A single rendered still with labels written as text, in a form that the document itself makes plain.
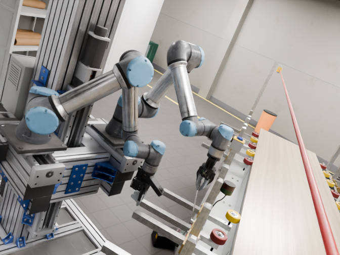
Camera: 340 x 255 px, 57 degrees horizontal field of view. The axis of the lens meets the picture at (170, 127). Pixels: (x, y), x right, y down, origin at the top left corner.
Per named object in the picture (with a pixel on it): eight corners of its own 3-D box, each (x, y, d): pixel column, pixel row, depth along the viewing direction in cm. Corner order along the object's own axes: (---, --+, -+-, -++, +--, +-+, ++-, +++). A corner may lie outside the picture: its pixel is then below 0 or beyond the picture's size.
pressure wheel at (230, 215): (224, 235, 170) (234, 218, 167) (216, 224, 177) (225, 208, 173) (235, 234, 175) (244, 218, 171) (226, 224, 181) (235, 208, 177)
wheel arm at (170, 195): (160, 195, 183) (163, 189, 181) (162, 193, 186) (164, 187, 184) (228, 232, 174) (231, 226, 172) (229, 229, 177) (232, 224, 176)
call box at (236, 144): (228, 149, 193) (234, 137, 191) (229, 145, 199) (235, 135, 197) (239, 154, 192) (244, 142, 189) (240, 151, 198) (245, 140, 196)
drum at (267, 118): (268, 136, 769) (280, 116, 751) (263, 136, 742) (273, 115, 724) (257, 129, 788) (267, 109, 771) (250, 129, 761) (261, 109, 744)
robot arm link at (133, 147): (119, 147, 152) (140, 151, 157) (124, 159, 143) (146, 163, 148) (124, 133, 150) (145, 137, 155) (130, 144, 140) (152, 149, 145)
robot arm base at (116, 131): (99, 126, 177) (104, 111, 174) (120, 126, 189) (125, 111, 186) (115, 139, 169) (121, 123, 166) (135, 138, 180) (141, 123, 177)
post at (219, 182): (178, 254, 162) (216, 178, 147) (180, 251, 165) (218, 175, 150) (184, 258, 161) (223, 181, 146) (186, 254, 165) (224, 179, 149)
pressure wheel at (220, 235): (201, 251, 150) (211, 232, 147) (205, 242, 158) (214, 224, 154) (216, 260, 149) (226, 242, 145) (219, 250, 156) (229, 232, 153)
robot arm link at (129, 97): (114, 44, 140) (116, 140, 162) (119, 50, 131) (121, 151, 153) (139, 44, 144) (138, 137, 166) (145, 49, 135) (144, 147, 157)
